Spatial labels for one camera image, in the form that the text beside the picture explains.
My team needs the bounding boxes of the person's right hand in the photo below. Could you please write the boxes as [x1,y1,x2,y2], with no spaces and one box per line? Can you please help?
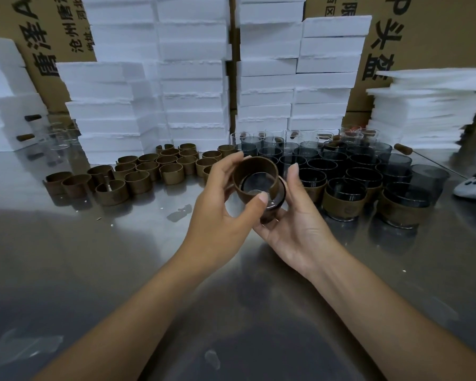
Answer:
[253,162,344,282]

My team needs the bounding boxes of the person's left hand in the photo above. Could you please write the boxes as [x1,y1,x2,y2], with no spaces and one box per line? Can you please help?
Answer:
[178,151,270,270]

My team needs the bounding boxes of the smoky transparent plastic cup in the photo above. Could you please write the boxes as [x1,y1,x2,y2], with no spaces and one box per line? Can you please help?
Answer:
[377,182,433,230]
[345,167,383,203]
[321,177,368,222]
[297,168,328,203]
[237,172,288,225]

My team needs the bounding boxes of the group of brown sleeve rings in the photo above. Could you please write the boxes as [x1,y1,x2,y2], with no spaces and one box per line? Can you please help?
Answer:
[43,143,237,206]

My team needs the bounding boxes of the cluster of transparent plastic cups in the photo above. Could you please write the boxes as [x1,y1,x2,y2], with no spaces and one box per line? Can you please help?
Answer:
[230,129,451,195]

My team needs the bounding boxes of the bunch of clear plastic cups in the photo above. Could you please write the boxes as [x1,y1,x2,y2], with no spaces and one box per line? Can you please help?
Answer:
[41,122,80,151]

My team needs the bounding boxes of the person's left forearm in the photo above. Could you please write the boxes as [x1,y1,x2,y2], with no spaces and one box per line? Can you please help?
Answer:
[31,249,223,381]

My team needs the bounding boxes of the person's right forearm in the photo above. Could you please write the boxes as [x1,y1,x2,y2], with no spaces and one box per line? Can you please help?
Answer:
[309,249,476,381]

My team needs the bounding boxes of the tall stack white foam blocks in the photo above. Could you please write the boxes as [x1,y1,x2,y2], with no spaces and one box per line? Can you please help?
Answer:
[56,0,231,165]

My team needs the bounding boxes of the stepped stack white foam blocks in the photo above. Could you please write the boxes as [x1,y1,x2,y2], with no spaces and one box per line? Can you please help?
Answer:
[234,0,373,133]

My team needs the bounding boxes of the stack of thin foam sheets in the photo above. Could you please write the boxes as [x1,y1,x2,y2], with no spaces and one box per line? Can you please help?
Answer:
[365,68,476,150]

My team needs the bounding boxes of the stack of white foam blocks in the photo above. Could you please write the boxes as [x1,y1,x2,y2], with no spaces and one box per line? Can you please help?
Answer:
[0,35,48,152]

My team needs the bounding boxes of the large printed cardboard box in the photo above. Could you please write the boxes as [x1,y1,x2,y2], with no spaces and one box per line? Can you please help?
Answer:
[304,0,476,112]

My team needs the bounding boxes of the brown-handled metal rod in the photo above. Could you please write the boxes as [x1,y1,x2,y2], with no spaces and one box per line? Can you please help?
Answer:
[393,143,467,179]

